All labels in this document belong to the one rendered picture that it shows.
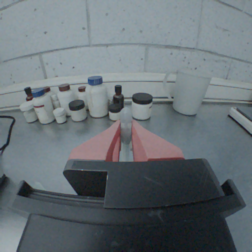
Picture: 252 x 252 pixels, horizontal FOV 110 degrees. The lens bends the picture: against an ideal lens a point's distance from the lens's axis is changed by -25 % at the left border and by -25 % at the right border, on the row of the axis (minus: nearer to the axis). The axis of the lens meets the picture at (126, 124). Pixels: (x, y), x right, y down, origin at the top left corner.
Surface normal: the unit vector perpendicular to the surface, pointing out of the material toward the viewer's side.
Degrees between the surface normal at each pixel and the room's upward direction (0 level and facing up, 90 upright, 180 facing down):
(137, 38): 90
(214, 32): 90
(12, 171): 0
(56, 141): 0
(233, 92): 90
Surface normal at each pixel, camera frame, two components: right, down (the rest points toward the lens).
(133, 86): 0.07, 0.59
